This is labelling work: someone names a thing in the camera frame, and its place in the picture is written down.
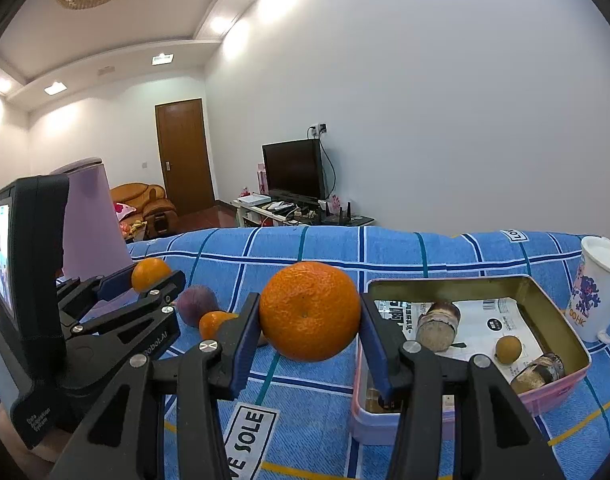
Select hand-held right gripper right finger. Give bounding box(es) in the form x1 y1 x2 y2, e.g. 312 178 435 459
359 292 568 480

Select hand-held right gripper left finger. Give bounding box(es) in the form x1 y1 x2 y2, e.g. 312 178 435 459
55 291 262 480

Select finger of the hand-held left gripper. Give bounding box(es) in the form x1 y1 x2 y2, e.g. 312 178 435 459
55 266 136 311
60 270 187 386

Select medium orange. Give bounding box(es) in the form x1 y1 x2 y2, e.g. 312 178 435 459
131 257 173 292

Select small orange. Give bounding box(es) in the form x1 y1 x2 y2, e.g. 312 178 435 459
199 311 239 341

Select round purple radish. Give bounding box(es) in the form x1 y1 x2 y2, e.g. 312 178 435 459
176 285 220 328

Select large orange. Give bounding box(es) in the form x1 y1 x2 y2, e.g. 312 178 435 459
259 261 362 362

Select brown longan fruit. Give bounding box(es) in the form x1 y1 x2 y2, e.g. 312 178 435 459
495 336 523 365

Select pink tin box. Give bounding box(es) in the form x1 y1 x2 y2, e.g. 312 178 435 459
349 275 592 446

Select person's left forearm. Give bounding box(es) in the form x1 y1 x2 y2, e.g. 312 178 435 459
0 405 61 467

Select low coffee table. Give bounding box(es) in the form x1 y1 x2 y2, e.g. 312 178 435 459
118 220 148 243

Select purple electric kettle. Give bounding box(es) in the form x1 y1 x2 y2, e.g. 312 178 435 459
50 157 134 281

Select blue plaid blanket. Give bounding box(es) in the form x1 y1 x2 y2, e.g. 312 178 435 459
0 226 610 480

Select brown leather armchair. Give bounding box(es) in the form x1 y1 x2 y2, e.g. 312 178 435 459
109 182 178 238

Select printed paper sheet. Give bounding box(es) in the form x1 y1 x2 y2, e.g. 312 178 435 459
374 297 546 386

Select white television stand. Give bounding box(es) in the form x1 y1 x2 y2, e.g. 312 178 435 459
232 197 375 233

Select black router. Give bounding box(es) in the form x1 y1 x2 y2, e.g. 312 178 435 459
325 201 366 225

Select brown wooden door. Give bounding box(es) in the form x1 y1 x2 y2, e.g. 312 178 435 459
154 98 217 218

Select black television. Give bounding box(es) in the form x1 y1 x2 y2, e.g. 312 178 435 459
261 138 327 206

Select white printed mug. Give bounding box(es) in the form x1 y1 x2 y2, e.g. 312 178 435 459
565 236 610 343

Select black power cable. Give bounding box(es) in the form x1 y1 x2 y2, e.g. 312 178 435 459
320 135 341 201

